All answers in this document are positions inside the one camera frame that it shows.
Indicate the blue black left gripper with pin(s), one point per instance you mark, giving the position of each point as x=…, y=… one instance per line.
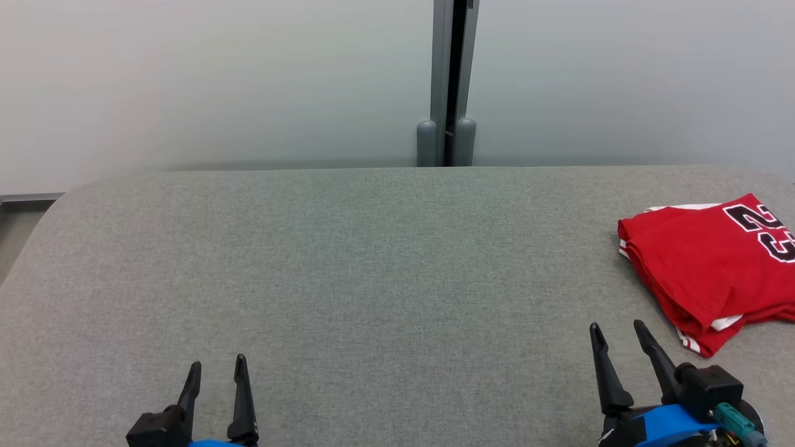
x=217, y=443

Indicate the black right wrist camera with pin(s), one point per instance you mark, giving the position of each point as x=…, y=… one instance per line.
x=714, y=391

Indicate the grey metal partition post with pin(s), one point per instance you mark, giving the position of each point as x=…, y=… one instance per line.
x=448, y=74

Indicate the red jersey with white trim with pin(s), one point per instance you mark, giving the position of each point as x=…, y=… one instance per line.
x=714, y=267

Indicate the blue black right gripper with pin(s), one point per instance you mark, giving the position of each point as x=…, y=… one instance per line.
x=658, y=428

